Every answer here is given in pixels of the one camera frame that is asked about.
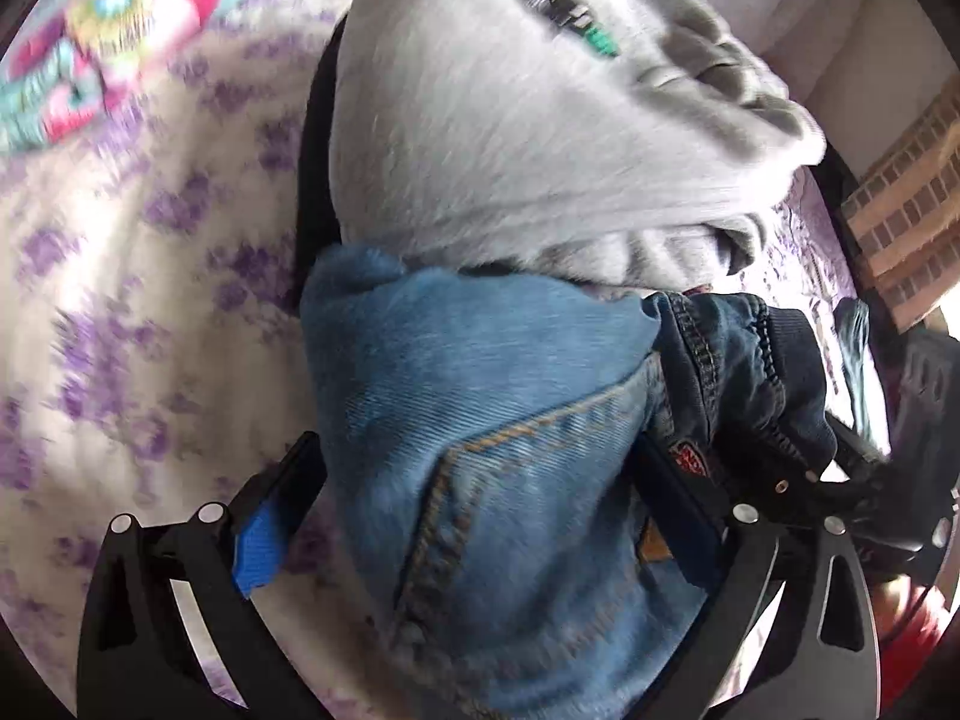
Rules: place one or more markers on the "purple floral bedspread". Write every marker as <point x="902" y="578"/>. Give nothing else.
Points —
<point x="150" y="292"/>

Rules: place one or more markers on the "brick pattern panel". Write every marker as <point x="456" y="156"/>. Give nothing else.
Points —
<point x="907" y="217"/>

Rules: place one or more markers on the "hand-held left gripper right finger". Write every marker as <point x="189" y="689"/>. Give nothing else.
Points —
<point x="679" y="514"/>

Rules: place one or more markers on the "black garment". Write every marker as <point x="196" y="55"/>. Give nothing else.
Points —
<point x="316" y="165"/>

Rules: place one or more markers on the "blue denim jeans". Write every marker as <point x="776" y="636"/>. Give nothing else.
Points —
<point x="480" y="427"/>

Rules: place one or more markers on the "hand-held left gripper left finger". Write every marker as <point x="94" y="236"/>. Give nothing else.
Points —
<point x="259" y="547"/>

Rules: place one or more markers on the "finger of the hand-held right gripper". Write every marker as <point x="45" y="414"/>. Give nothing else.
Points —
<point x="825" y="491"/>

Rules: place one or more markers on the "grey garment with print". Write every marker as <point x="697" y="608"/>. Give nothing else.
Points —
<point x="510" y="135"/>

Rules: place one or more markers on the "colourful pink cushion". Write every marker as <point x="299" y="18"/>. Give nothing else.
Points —
<point x="97" y="52"/>

